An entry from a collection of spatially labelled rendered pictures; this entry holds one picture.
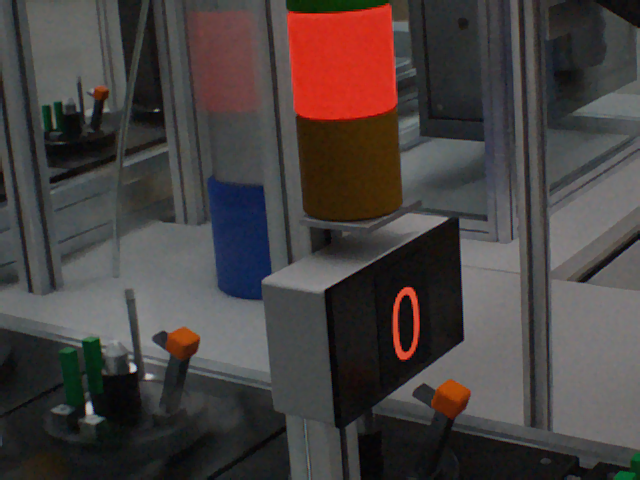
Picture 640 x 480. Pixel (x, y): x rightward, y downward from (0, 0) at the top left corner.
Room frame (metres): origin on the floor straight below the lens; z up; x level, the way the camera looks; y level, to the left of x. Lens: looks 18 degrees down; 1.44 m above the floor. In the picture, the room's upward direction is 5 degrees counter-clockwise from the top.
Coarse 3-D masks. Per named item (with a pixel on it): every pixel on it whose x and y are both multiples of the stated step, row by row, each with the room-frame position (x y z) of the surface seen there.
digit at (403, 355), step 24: (408, 264) 0.61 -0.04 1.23; (384, 288) 0.59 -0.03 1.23; (408, 288) 0.61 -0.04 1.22; (384, 312) 0.59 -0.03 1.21; (408, 312) 0.60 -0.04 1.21; (384, 336) 0.59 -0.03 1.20; (408, 336) 0.60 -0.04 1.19; (384, 360) 0.58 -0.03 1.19; (408, 360) 0.60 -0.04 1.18; (384, 384) 0.58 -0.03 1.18
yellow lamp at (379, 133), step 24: (312, 120) 0.60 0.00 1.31; (336, 120) 0.59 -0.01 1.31; (360, 120) 0.59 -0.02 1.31; (384, 120) 0.60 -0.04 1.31; (312, 144) 0.60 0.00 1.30; (336, 144) 0.59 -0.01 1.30; (360, 144) 0.59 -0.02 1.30; (384, 144) 0.60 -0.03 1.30; (312, 168) 0.60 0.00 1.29; (336, 168) 0.59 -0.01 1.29; (360, 168) 0.59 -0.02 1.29; (384, 168) 0.60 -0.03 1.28; (312, 192) 0.60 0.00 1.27; (336, 192) 0.59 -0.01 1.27; (360, 192) 0.59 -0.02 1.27; (384, 192) 0.60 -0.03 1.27; (312, 216) 0.60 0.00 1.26; (336, 216) 0.59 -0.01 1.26; (360, 216) 0.59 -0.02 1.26
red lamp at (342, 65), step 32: (288, 32) 0.61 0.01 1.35; (320, 32) 0.59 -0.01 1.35; (352, 32) 0.59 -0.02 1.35; (384, 32) 0.60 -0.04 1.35; (320, 64) 0.59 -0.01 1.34; (352, 64) 0.59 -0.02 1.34; (384, 64) 0.60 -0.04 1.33; (320, 96) 0.59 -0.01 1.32; (352, 96) 0.59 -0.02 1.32; (384, 96) 0.60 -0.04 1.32
